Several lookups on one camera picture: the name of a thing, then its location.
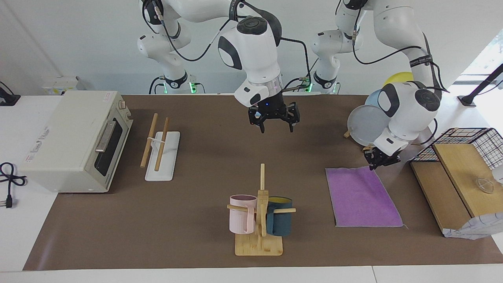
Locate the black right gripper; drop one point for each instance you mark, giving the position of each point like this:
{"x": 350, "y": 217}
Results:
{"x": 272, "y": 108}

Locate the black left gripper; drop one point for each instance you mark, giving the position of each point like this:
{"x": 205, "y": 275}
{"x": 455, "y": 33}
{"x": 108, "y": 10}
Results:
{"x": 383, "y": 157}

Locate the purple and grey towel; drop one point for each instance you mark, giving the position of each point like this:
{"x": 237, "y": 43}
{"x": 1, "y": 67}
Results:
{"x": 361, "y": 196}

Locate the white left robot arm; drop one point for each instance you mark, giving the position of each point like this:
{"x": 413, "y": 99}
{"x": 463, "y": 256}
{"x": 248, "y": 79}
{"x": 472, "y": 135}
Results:
{"x": 408, "y": 118}

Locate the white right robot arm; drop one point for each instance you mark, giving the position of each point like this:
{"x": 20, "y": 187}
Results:
{"x": 255, "y": 51}

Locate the wooden plate rack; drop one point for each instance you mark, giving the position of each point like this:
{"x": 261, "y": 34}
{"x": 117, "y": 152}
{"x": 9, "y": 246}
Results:
{"x": 346, "y": 134}

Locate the white towel rack wooden bars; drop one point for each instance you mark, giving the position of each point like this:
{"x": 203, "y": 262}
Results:
{"x": 161, "y": 173}

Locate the grey plate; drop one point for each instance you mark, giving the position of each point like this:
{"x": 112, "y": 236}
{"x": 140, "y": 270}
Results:
{"x": 365, "y": 124}

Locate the light blue plate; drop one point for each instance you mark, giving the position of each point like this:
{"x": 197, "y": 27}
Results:
{"x": 373, "y": 100}

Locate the wooden board shelf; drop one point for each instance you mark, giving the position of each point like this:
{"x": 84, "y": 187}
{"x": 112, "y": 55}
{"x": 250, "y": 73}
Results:
{"x": 440, "y": 188}

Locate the brown table mat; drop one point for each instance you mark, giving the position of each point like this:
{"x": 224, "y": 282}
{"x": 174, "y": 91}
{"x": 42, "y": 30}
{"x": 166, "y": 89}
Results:
{"x": 196, "y": 157}

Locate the dark teal mug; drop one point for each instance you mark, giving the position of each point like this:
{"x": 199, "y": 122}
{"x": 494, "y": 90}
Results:
{"x": 281, "y": 224}

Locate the pink mug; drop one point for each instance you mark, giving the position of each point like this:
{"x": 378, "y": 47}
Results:
{"x": 239, "y": 220}

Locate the black stand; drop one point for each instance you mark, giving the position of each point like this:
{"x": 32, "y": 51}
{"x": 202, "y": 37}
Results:
{"x": 467, "y": 100}

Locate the white patterned paper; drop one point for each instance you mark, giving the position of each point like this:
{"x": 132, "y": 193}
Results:
{"x": 475, "y": 230}

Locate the wooden mug tree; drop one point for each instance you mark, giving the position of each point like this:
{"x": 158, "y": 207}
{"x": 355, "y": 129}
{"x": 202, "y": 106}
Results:
{"x": 259, "y": 247}

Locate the beige toaster oven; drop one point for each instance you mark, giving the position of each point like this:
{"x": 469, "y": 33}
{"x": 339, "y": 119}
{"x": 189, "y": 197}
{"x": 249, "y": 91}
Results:
{"x": 67, "y": 137}

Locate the white power strip box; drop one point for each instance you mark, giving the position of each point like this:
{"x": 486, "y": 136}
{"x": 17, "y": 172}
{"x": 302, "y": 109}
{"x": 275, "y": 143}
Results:
{"x": 59, "y": 84}

